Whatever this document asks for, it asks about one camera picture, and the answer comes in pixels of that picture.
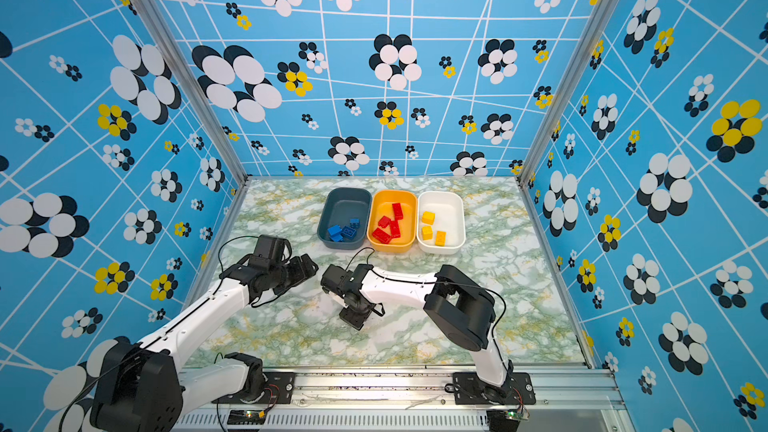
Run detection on long red lego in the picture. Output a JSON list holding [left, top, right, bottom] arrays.
[[392, 202, 404, 221], [389, 221, 401, 239], [372, 228, 392, 244]]

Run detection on dark blue lego brick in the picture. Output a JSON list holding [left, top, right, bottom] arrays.
[[342, 226, 357, 241]]

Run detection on dark teal plastic bin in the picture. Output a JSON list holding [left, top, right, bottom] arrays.
[[317, 187, 372, 250]]

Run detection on yellow plastic bin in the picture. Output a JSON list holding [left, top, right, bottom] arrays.
[[367, 190, 418, 253]]

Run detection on white plastic bin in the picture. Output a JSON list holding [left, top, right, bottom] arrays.
[[417, 191, 466, 255]]

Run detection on orange yellow lego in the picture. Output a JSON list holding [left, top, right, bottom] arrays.
[[435, 231, 447, 246]]

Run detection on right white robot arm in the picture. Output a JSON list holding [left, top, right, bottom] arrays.
[[321, 264, 515, 404]]

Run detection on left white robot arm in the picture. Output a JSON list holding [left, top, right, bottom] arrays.
[[89, 254, 318, 431]]

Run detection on left circuit board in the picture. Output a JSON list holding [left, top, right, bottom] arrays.
[[227, 410, 267, 426]]

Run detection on circuit board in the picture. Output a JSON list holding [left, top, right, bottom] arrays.
[[227, 410, 267, 426], [486, 410, 528, 432]]

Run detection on right circuit board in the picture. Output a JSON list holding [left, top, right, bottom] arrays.
[[486, 410, 528, 432]]

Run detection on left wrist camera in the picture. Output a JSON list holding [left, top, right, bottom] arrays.
[[252, 235, 293, 262]]

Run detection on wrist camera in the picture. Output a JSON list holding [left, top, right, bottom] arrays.
[[321, 265, 359, 298], [252, 235, 293, 262]]

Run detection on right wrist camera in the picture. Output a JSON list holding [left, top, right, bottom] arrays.
[[321, 265, 359, 298]]

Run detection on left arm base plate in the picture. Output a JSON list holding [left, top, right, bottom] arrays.
[[215, 371, 297, 406]]

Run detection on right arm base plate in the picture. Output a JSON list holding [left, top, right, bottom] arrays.
[[444, 372, 537, 407]]

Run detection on aluminium front rail frame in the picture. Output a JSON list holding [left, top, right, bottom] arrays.
[[169, 366, 635, 431]]

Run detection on aluminium corner post left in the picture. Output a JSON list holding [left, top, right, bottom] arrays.
[[132, 0, 248, 187]]

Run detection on aluminium corner post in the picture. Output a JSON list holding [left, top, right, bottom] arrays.
[[520, 0, 620, 187], [132, 0, 248, 187]]

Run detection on aluminium corner post right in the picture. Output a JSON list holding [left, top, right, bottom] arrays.
[[520, 0, 620, 187]]

